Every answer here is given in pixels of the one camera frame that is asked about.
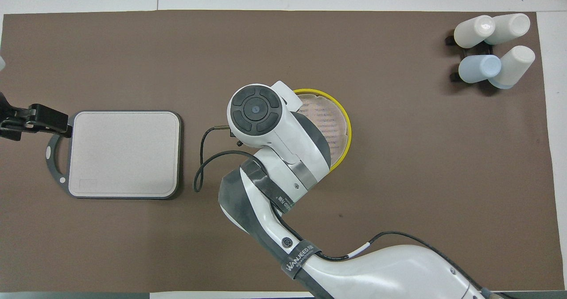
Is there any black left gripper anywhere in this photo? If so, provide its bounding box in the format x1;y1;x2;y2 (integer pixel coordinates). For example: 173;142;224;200
0;92;73;141

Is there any yellow bowl with paper liner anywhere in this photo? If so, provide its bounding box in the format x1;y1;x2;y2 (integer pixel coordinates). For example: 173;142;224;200
292;88;352;172

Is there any brown table mat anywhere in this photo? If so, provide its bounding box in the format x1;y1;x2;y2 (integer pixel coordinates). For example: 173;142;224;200
0;10;565;293

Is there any light blue plastic cup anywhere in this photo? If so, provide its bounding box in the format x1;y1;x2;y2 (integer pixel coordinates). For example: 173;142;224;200
458;54;502;84

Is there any white plastic cup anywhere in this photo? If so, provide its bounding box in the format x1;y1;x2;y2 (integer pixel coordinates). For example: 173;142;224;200
485;13;531;45
454;15;496;49
488;46;536;89

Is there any black cup rack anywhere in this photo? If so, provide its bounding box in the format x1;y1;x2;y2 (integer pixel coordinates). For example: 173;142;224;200
445;33;494;85

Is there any black velcro strap small print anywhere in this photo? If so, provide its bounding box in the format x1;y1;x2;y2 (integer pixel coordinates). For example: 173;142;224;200
241;159;295;215

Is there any white cutting board grey handle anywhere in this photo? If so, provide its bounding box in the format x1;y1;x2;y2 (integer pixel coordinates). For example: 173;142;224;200
45;110;183;200

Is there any black velcro strap with lettering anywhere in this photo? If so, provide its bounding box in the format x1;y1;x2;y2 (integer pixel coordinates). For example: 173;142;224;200
280;239;322;282

